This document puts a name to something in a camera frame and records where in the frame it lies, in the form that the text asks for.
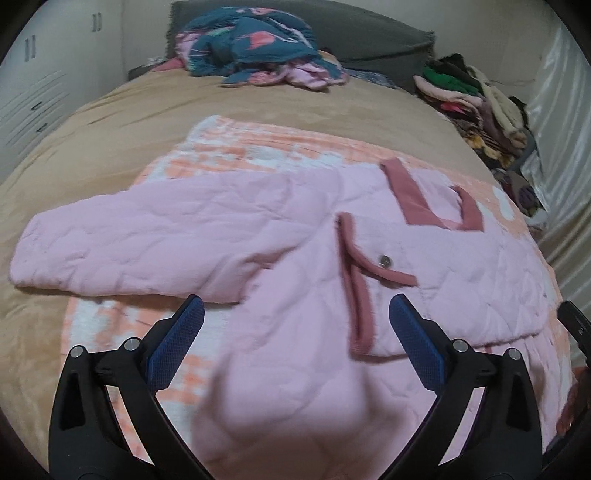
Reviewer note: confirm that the person's right hand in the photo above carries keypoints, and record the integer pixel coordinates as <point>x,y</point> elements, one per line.
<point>568,408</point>

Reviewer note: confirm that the white satin curtain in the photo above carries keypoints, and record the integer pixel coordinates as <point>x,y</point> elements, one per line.
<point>563,138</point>

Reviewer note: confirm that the grey cushion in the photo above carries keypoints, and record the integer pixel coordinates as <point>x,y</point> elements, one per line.
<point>369,32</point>

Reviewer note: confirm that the orange white checkered blanket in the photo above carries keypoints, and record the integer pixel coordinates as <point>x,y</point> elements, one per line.
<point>258,147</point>

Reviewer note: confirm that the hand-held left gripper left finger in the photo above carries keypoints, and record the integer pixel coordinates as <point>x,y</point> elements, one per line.
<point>178,344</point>

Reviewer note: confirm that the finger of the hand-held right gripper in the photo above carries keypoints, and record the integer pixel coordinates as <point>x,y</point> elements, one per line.
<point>572,323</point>

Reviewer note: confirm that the white wardrobe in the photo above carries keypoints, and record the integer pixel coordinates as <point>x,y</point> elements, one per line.
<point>46,69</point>

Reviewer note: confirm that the teal pink floral clothes heap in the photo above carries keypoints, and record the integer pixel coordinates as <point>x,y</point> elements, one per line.
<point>249,41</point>

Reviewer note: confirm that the grey plastic basket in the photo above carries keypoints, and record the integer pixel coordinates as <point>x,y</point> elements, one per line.
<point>530,154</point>

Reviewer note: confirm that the pink quilted jacket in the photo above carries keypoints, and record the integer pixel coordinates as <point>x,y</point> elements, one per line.
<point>277,230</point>

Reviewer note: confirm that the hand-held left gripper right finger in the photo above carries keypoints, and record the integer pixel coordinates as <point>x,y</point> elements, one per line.
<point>418,344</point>

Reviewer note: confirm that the pile of mixed clothes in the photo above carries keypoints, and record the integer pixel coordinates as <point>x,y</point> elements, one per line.
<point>480,106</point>

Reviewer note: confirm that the dark floral cloth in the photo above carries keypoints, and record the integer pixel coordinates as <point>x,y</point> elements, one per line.
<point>371,77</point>

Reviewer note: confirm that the tan covered bed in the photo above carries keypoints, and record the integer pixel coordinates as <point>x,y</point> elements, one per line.
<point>115,115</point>

